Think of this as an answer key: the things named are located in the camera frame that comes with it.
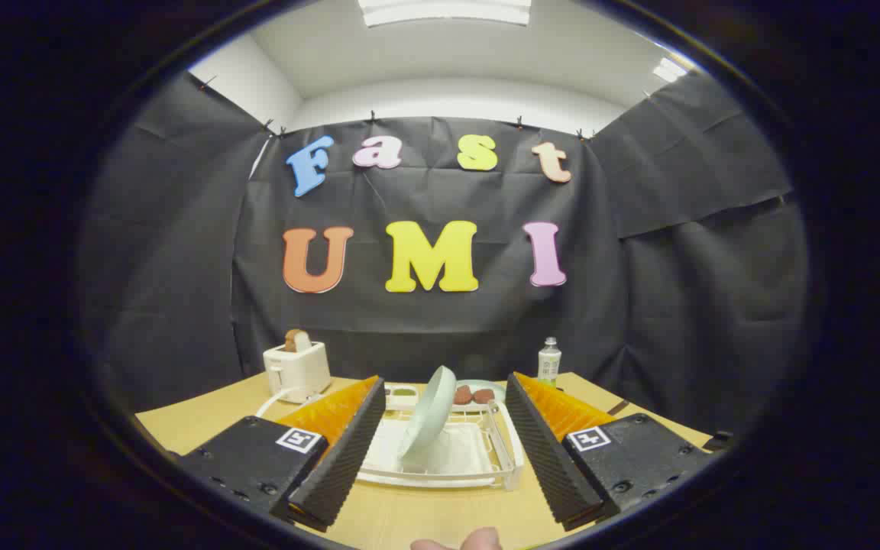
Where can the brown meat piece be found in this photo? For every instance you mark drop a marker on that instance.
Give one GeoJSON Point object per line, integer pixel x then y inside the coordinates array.
{"type": "Point", "coordinates": [463, 395]}
{"type": "Point", "coordinates": [483, 396]}

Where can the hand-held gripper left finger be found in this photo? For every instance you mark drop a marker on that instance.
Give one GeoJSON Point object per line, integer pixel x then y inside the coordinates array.
{"type": "Point", "coordinates": [348, 451]}

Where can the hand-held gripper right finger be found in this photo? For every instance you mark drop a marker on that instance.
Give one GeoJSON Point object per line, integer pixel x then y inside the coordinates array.
{"type": "Point", "coordinates": [543, 451]}

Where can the green tea bottle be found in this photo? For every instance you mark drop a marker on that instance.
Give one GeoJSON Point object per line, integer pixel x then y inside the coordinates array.
{"type": "Point", "coordinates": [549, 363]}

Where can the pale green plate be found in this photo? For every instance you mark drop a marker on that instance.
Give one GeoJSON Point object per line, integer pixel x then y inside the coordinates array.
{"type": "Point", "coordinates": [428, 416]}
{"type": "Point", "coordinates": [478, 383]}

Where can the black backdrop cloth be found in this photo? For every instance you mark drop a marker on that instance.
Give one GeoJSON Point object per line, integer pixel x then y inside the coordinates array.
{"type": "Point", "coordinates": [448, 328]}

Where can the white toaster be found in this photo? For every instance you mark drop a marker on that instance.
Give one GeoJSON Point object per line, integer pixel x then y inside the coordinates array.
{"type": "Point", "coordinates": [299, 370]}

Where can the brown bread slice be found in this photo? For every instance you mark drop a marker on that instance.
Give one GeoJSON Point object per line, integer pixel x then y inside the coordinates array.
{"type": "Point", "coordinates": [296, 341]}

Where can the small ceiling light panel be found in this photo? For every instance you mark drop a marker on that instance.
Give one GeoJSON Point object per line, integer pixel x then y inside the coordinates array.
{"type": "Point", "coordinates": [669, 70]}

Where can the large ceiling light panel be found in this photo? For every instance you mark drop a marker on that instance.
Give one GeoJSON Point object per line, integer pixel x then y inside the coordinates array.
{"type": "Point", "coordinates": [448, 11]}

